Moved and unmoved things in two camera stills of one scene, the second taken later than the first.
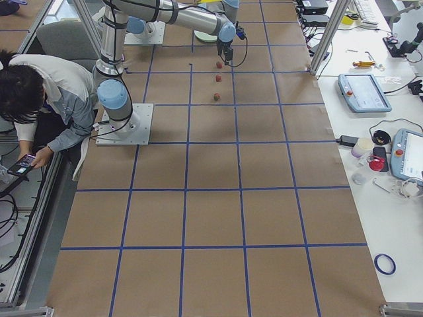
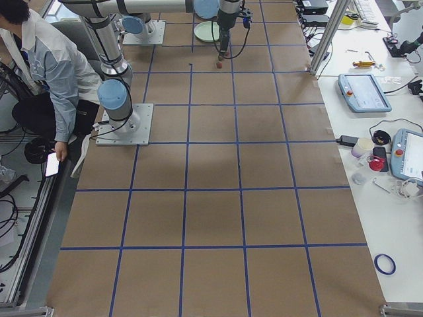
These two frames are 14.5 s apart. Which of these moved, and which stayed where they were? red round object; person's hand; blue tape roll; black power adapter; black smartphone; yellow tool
Moved: person's hand; black smartphone
Stayed: black power adapter; red round object; blue tape roll; yellow tool
